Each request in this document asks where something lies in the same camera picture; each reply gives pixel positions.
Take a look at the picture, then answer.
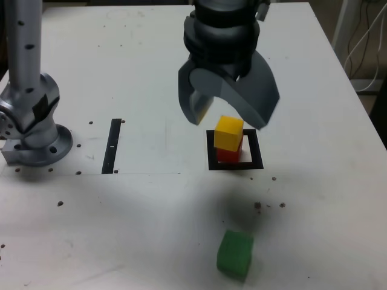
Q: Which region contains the black tape strip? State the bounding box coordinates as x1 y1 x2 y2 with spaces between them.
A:
101 118 122 175

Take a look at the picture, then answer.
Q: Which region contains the green cube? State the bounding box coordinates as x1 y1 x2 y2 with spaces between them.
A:
216 229 255 277

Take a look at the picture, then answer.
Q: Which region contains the yellow cube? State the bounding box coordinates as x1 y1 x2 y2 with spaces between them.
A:
213 115 245 151

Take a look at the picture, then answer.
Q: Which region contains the white cable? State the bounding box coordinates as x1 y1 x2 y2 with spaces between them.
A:
344 11 387 80
358 37 383 92

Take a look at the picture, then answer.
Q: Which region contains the white post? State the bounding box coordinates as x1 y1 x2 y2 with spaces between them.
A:
331 0 358 52

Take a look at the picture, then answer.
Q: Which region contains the red cube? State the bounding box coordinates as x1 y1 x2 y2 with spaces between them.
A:
216 141 244 164

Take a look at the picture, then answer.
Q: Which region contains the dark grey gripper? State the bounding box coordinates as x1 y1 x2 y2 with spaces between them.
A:
177 17 281 131

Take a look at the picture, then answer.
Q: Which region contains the black tape square outline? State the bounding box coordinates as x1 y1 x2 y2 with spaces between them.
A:
206 129 264 172

